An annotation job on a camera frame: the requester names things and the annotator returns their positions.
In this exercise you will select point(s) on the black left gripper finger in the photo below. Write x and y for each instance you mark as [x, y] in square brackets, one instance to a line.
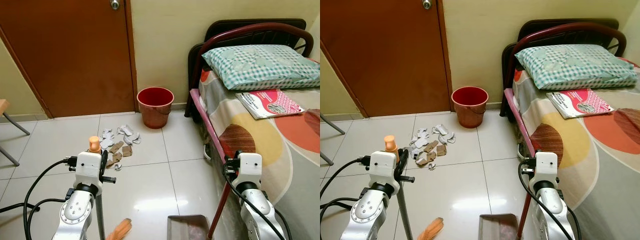
[402, 159]
[105, 159]

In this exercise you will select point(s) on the broom with orange bristles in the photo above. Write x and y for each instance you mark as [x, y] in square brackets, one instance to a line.
[94, 145]
[390, 144]

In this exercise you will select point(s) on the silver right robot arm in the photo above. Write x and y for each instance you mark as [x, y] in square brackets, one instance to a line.
[257, 210]
[547, 215]

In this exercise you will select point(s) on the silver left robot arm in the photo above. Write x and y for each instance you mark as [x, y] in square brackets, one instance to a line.
[362, 215]
[75, 215]

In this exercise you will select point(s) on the brown cardboard scrap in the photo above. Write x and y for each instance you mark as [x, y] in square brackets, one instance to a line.
[425, 159]
[115, 159]
[441, 150]
[117, 147]
[127, 151]
[431, 146]

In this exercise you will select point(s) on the white slipper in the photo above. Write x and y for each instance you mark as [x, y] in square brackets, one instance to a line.
[522, 151]
[208, 151]

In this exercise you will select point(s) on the small white paper scrap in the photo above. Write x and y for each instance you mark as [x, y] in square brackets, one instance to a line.
[431, 166]
[118, 167]

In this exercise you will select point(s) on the grey bed sheet with circles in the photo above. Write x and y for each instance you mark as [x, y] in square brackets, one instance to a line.
[590, 165]
[280, 165]

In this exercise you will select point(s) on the red plastic bucket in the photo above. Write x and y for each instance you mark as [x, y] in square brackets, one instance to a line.
[155, 112]
[470, 112]

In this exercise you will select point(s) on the red and white book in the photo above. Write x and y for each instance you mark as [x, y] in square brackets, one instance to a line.
[270, 102]
[580, 102]

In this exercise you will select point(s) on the chair with grey metal legs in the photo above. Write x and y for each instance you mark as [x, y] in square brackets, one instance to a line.
[15, 125]
[332, 125]

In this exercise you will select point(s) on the teal checked pillow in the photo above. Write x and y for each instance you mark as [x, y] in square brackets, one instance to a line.
[575, 65]
[260, 65]

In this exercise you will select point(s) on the brown wooden door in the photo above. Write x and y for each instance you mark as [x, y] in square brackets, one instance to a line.
[385, 55]
[70, 55]

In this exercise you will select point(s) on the silver door knob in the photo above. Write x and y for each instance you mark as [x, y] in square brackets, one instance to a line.
[426, 4]
[115, 4]

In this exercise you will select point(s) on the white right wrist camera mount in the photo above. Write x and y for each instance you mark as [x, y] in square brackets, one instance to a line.
[544, 167]
[250, 167]

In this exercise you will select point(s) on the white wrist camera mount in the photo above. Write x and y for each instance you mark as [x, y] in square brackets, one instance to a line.
[384, 167]
[89, 167]
[250, 167]
[544, 167]

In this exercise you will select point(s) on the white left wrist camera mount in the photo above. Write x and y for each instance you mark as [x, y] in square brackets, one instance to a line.
[384, 167]
[89, 167]

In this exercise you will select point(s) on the maroon metal bed frame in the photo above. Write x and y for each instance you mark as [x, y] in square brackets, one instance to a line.
[550, 34]
[235, 34]

